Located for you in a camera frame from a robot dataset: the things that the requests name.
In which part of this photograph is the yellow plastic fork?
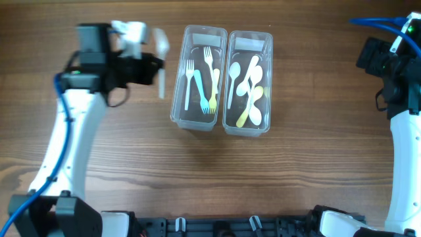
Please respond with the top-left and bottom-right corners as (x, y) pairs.
(209, 68), (220, 114)

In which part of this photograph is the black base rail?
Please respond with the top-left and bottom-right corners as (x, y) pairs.
(138, 215), (322, 237)

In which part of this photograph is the left clear plastic container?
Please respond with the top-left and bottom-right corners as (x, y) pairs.
(170, 25), (228, 131)

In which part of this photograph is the white plastic fork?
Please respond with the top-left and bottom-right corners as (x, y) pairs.
(153, 28), (170, 99)
(184, 60), (194, 111)
(193, 70), (210, 115)
(203, 46), (214, 81)

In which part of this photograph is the clear plastic container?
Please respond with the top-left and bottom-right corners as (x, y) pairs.
(170, 25), (228, 131)
(222, 30), (273, 137)

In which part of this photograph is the white plastic spoon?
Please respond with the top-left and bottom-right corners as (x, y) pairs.
(247, 65), (263, 112)
(228, 62), (241, 109)
(236, 55), (259, 97)
(248, 86), (264, 126)

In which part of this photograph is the yellow plastic spoon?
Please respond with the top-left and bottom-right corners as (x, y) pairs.
(235, 86), (264, 128)

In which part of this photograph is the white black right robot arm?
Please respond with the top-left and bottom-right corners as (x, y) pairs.
(305, 12), (420, 236)

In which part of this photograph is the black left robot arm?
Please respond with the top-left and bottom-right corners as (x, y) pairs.
(3, 20), (170, 236)

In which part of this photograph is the right clear plastic container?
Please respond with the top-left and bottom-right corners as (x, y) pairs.
(222, 30), (273, 137)

